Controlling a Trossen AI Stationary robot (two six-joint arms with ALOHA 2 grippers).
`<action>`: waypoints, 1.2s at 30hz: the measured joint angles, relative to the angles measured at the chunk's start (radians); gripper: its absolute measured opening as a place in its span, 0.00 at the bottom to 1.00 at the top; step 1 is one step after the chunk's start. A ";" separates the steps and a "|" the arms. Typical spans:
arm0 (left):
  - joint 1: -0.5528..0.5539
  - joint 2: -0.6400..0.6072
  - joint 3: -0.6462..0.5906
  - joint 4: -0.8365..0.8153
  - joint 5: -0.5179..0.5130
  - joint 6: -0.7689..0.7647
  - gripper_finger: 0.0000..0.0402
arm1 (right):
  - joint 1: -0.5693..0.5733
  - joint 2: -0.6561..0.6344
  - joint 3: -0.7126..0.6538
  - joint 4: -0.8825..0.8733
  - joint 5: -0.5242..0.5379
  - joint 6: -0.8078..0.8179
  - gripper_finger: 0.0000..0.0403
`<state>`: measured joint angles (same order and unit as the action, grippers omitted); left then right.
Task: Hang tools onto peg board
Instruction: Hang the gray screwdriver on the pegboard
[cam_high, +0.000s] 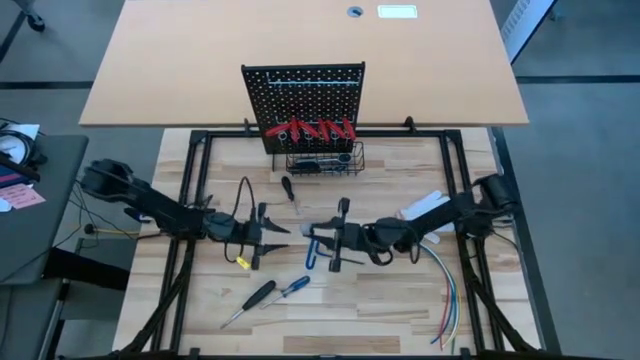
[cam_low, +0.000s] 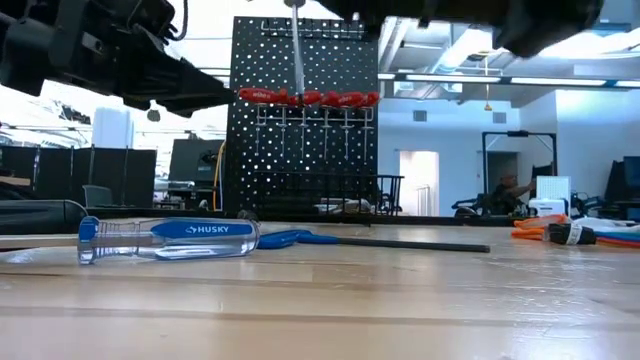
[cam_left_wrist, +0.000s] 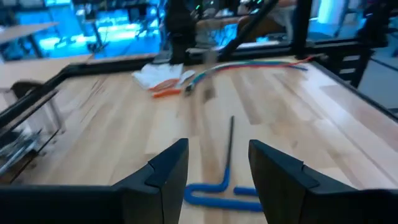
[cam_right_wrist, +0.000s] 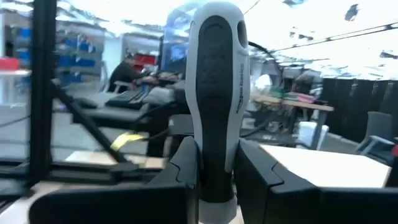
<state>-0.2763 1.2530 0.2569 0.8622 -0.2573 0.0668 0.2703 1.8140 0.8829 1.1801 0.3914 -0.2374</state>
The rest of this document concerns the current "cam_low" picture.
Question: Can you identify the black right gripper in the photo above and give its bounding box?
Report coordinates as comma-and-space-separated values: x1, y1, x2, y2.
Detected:
319, 0, 431, 25

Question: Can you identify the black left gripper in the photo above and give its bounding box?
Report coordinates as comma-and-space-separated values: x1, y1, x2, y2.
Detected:
0, 0, 236, 119

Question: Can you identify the clear blue Husky screwdriver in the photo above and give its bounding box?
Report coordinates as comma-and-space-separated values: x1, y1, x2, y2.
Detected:
0, 215, 262, 266

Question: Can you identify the blue T-handle hex key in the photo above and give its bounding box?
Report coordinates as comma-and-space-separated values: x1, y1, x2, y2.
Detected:
257, 228, 492, 254

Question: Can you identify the large black handle screwdriver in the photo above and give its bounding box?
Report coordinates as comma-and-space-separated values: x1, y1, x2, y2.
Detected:
0, 198, 89, 235

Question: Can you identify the silver ratchet wrench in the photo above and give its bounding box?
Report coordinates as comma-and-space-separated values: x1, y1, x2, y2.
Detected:
318, 197, 374, 214

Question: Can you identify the black metal peg board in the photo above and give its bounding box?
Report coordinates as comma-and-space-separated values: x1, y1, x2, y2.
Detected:
223, 16, 380, 220

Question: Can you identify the long ceiling light strip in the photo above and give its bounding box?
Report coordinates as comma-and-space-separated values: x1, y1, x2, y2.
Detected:
378, 73, 640, 87

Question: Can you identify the grey chair back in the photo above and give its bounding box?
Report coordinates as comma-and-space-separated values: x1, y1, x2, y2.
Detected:
82, 184, 114, 209

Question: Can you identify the black wheeled machine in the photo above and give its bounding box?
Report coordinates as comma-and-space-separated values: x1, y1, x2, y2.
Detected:
452, 197, 494, 218

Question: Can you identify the person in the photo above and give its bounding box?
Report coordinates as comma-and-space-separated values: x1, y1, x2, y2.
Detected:
487, 172, 539, 217

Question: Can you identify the white perforated metal panel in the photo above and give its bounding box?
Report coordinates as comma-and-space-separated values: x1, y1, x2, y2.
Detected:
536, 174, 572, 201

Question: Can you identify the white box device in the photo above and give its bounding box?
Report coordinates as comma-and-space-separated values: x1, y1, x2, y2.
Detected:
527, 197, 569, 219

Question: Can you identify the silver slotted tool rail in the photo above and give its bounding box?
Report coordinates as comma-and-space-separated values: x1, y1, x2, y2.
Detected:
259, 18, 377, 41

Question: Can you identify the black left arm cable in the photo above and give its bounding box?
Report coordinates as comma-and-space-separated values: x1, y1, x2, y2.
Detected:
169, 0, 190, 42

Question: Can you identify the yellow cable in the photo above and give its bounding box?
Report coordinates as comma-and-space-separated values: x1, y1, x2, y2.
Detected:
211, 141, 227, 212

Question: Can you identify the silver ring holder rail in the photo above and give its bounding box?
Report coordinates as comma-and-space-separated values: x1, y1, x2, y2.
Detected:
254, 102, 376, 132

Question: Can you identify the yellow hanging cord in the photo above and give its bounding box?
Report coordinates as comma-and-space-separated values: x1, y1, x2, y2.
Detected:
479, 54, 494, 113

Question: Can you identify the black partition wall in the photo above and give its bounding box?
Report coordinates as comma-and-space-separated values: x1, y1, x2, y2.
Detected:
0, 145, 158, 209

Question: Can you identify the black wire basket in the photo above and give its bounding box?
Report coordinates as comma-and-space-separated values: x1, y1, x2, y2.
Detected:
253, 172, 405, 220

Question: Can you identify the black rack frame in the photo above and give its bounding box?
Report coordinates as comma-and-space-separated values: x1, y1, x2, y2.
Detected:
481, 130, 558, 217

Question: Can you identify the black metal table frame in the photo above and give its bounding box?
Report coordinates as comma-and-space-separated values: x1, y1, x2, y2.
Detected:
84, 205, 516, 227

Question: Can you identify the orange cable bundle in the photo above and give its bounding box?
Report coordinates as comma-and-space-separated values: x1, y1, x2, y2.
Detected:
510, 213, 640, 242

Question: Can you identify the blue cable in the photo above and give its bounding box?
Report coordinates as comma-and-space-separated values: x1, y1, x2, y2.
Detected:
594, 230, 640, 241

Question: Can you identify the red cable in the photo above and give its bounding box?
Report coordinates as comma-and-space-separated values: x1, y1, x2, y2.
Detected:
594, 237, 640, 250

